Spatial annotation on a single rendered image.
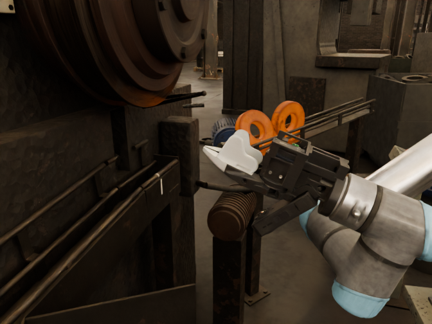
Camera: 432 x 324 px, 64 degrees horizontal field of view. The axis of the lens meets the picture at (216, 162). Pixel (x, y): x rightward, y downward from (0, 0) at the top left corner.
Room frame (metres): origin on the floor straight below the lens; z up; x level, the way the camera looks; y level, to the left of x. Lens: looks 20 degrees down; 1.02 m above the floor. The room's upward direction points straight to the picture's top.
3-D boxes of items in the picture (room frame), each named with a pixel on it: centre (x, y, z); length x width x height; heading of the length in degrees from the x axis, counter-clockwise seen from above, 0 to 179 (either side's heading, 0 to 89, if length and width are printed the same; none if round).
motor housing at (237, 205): (1.06, -0.06, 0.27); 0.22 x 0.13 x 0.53; 163
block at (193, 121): (1.01, 0.11, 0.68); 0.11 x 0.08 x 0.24; 73
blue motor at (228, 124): (3.06, -0.11, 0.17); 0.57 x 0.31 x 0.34; 3
